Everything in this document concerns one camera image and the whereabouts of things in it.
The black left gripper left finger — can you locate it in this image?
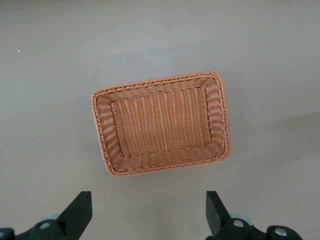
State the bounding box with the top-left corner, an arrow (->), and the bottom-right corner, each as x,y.
0,191 -> 93,240

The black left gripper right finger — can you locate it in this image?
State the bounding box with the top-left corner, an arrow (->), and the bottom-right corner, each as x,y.
205,190 -> 304,240

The brown woven basket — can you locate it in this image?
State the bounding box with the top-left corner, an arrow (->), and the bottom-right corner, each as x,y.
90,70 -> 232,179

